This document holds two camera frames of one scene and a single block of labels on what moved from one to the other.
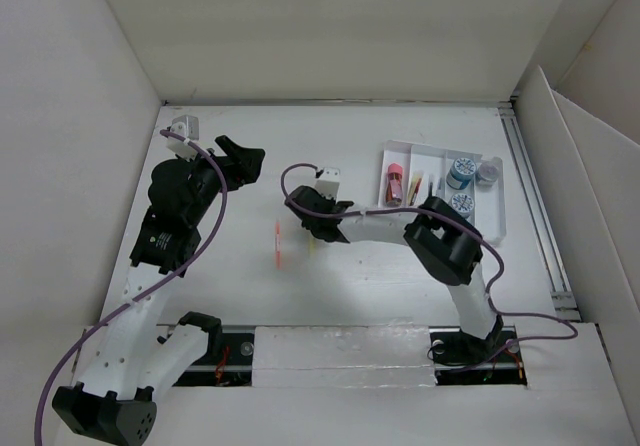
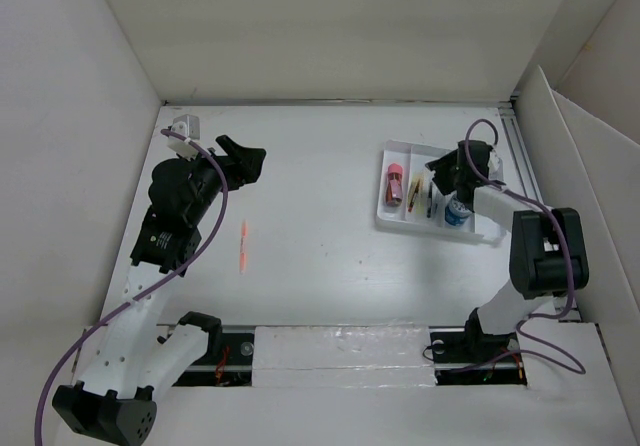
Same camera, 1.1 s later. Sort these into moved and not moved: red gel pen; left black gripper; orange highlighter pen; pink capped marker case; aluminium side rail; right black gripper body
Moved: orange highlighter pen; right black gripper body
Not moved: pink capped marker case; aluminium side rail; left black gripper; red gel pen
